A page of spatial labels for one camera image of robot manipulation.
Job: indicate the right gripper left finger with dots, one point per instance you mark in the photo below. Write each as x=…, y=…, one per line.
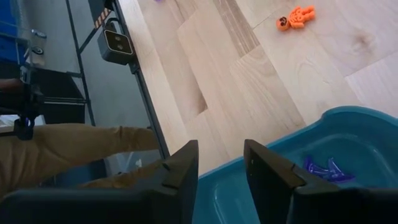
x=93, y=207

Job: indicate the person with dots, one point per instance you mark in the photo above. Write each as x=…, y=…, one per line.
x=62, y=146

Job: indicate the black low cabinet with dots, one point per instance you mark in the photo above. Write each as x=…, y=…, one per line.
x=62, y=93

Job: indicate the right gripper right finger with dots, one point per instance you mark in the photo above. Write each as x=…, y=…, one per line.
x=295, y=202

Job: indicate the teal plastic bin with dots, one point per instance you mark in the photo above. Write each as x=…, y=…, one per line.
x=357, y=143

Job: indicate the orange foam pumpkin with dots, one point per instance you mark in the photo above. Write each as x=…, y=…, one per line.
x=297, y=18

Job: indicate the black orange striped floor plate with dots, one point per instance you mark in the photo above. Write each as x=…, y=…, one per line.
x=102, y=18

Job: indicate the blue storage bin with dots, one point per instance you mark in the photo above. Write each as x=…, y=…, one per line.
x=7, y=31

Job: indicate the black stereo camera box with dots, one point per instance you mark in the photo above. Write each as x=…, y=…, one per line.
x=116, y=46

